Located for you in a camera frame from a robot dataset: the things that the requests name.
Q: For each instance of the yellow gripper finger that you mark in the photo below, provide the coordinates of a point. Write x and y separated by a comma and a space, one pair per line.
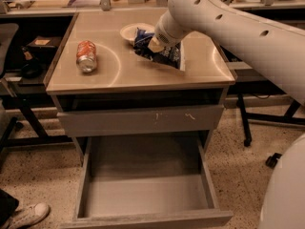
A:
155, 46

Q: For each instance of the black chair caster base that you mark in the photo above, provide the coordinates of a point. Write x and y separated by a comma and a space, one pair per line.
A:
272, 160

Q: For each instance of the black bottle under desk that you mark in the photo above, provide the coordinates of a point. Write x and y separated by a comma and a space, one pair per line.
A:
32, 67

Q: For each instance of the white paper bowl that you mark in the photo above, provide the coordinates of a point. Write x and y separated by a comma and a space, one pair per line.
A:
129, 32

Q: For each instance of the black box under desk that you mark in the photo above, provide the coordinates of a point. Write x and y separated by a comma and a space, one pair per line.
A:
44, 47

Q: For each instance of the closed grey top drawer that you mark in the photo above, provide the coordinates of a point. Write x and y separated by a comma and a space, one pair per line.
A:
141, 121

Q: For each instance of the open grey middle drawer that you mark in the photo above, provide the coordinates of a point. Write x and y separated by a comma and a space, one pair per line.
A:
146, 182

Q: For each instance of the orange soda can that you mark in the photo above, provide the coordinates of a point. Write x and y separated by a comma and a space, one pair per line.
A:
86, 56

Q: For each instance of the blue chip bag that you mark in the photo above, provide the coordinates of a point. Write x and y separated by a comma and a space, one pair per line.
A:
170, 56

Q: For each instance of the grey drawer cabinet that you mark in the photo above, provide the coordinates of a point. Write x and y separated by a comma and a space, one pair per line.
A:
124, 80

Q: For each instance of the white sneaker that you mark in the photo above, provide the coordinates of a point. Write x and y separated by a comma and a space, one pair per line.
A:
27, 216

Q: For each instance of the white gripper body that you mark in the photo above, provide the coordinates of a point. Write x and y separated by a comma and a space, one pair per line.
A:
169, 37

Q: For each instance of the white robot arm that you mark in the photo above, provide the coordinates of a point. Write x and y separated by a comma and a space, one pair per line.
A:
276, 51

